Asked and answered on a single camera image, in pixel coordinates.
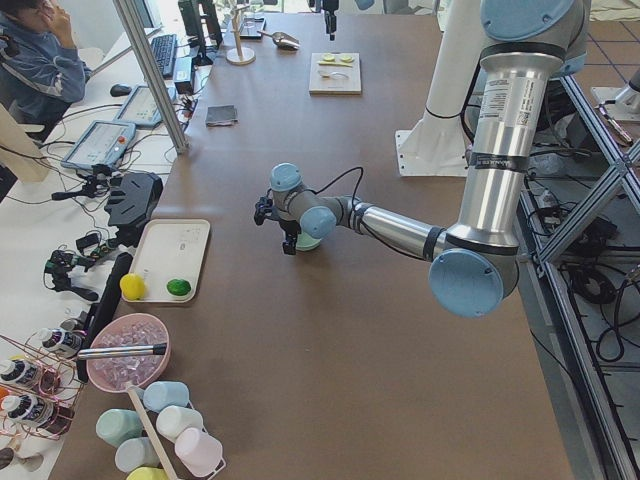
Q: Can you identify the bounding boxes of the light green bowl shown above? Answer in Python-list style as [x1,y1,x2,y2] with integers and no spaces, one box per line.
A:
[295,232,321,252]

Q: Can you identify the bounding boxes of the yellow plastic knife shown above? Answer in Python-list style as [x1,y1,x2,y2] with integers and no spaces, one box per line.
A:
[317,60,354,68]

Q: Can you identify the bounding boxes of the yellow cup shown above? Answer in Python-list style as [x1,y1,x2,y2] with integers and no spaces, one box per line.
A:
[126,466,168,480]

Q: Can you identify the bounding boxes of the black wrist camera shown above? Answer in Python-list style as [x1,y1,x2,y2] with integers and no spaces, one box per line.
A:
[253,196,279,226]

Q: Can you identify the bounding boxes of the near teach pendant tablet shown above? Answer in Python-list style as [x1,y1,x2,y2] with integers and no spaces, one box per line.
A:
[61,121,137,171]

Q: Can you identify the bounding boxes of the pink ice bowl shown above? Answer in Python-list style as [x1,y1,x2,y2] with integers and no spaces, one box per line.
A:
[86,313,171,393]

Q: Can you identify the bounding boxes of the pale blue cup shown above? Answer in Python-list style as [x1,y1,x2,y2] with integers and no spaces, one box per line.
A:
[115,437,160,473]

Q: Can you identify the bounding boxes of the white plastic spoon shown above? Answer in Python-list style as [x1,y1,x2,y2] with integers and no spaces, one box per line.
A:
[317,70,349,80]

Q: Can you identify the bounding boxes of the steel tongs in bowl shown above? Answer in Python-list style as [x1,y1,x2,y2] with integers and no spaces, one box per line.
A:
[76,343,169,360]

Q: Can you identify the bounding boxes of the steel scoop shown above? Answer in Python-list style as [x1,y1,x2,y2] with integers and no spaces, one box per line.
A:
[259,30,300,51]

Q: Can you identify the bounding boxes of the beige rabbit tray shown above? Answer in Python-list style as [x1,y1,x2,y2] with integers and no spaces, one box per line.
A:
[122,219,211,304]

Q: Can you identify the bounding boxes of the computer mouse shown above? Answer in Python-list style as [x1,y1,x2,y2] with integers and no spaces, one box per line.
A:
[109,84,132,98]

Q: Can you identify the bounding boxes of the bamboo cutting board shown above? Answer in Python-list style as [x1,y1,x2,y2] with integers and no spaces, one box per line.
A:
[308,52,362,95]

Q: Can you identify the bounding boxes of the seated person blue hoodie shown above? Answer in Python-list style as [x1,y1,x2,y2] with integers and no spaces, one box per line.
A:
[1,1,92,130]

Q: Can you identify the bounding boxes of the pink cup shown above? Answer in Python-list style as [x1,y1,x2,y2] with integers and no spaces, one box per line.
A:
[174,427,223,478]

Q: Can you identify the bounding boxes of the white cup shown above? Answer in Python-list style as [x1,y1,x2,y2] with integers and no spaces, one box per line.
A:
[156,405,204,442]

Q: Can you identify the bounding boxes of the yellow lemon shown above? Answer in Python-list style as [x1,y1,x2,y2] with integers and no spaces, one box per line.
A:
[119,273,146,301]

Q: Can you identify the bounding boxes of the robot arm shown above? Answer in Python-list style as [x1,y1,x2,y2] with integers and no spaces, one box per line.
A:
[307,0,375,41]
[254,1,590,317]

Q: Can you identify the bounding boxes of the aluminium frame post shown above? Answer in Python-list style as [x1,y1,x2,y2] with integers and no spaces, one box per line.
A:
[113,0,189,155]

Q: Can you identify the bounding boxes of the far teach pendant tablet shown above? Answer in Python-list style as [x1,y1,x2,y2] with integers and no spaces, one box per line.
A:
[114,85,162,129]

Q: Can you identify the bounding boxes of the mint green cup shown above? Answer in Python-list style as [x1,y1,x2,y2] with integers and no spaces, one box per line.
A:
[95,409,143,448]

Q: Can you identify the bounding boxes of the copper wire bottle rack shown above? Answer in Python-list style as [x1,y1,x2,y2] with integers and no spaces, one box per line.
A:
[1,335,85,440]

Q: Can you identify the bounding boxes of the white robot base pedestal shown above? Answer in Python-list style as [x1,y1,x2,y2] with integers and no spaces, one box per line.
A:
[395,0,486,177]

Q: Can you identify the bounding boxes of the black keyboard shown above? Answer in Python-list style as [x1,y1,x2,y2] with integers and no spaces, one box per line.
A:
[150,34,177,79]

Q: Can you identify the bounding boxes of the light blue cup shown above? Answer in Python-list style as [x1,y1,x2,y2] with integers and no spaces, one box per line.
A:
[143,381,190,413]

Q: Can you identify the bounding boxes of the teach pendant tablet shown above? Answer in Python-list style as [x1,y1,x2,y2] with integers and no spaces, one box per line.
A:
[61,121,137,171]
[114,85,162,129]

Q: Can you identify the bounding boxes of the green lime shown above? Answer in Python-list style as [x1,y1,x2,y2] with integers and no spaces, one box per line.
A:
[166,278,192,297]

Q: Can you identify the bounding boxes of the grey folded cloth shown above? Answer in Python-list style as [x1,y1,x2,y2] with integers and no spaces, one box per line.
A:
[205,105,238,128]

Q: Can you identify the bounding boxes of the wooden mug tree stand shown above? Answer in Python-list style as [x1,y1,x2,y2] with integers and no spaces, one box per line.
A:
[222,1,255,66]

